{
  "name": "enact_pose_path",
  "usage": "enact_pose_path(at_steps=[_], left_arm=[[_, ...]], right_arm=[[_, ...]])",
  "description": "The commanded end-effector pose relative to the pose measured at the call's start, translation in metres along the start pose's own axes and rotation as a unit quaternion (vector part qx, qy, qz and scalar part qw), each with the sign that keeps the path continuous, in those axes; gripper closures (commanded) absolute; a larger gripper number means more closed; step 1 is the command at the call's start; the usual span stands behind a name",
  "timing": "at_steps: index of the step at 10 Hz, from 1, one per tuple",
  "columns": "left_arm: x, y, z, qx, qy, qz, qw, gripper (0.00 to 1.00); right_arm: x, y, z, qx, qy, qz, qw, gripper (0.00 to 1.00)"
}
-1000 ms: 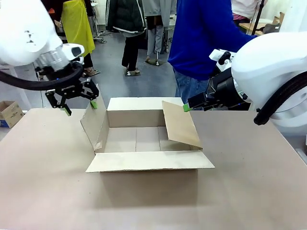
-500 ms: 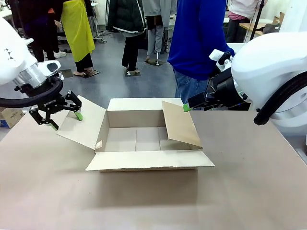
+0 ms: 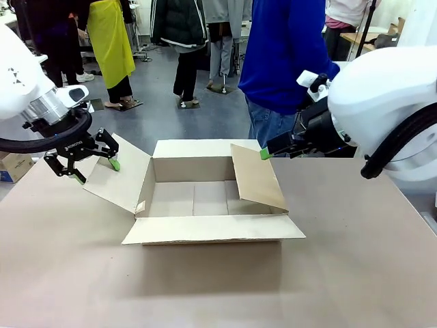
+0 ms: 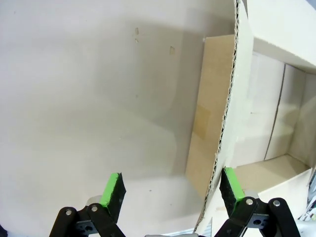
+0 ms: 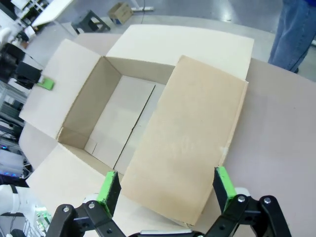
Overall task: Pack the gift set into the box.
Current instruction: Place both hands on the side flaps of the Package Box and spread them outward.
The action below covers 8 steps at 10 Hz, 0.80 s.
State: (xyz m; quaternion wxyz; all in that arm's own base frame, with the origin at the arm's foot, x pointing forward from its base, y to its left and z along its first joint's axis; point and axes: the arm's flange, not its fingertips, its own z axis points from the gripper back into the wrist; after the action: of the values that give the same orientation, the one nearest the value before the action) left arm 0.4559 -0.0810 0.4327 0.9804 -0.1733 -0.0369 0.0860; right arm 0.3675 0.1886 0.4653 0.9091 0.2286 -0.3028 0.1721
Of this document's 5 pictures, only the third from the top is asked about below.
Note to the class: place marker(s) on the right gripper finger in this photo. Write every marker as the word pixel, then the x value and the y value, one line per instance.
pixel 280 145
pixel 302 152

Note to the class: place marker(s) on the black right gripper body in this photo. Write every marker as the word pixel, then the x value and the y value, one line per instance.
pixel 317 130

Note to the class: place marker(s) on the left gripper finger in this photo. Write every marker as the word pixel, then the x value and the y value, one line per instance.
pixel 108 147
pixel 63 169

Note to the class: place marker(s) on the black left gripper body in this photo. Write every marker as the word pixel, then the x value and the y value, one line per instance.
pixel 76 147

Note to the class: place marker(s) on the brown cardboard shipping box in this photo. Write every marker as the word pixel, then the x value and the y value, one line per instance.
pixel 205 191

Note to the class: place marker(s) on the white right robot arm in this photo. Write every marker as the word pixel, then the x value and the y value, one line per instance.
pixel 375 89

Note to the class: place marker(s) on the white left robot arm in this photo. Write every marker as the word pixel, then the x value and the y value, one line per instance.
pixel 20 68

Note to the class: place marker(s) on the small cardboard box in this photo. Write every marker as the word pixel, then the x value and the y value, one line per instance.
pixel 15 167

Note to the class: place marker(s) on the black floor plate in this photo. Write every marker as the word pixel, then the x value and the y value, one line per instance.
pixel 222 89
pixel 187 104
pixel 97 104
pixel 131 104

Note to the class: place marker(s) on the person in blue sweater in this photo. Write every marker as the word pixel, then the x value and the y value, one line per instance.
pixel 283 58

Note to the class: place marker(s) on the wooden side table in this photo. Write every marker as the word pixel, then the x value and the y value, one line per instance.
pixel 355 38

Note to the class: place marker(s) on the person in yellow apron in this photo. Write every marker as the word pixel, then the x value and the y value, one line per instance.
pixel 111 48

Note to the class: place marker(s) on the person in dark clothes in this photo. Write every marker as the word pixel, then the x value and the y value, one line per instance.
pixel 58 37

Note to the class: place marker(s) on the person in white pink top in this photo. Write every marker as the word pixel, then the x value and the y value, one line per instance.
pixel 341 20

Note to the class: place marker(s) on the black tripod pole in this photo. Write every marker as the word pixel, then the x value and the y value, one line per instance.
pixel 367 29

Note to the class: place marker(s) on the dark grey bag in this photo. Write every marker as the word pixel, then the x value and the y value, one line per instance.
pixel 385 39

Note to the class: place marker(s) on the person in grey clothes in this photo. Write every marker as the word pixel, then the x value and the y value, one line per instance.
pixel 222 37

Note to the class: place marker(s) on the person in black striped jacket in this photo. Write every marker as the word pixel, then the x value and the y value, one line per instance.
pixel 184 37

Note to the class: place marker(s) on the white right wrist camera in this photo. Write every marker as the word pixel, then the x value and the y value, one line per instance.
pixel 306 79

